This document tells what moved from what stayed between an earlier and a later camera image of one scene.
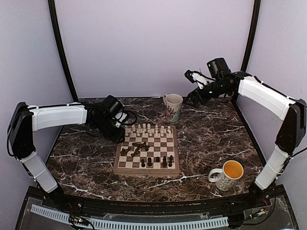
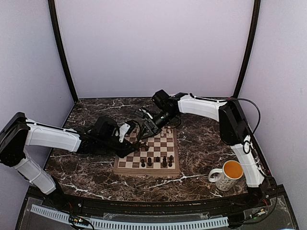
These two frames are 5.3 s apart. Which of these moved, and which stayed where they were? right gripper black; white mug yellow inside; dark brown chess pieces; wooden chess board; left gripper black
Moved: right gripper black; left gripper black
Stayed: white mug yellow inside; dark brown chess pieces; wooden chess board
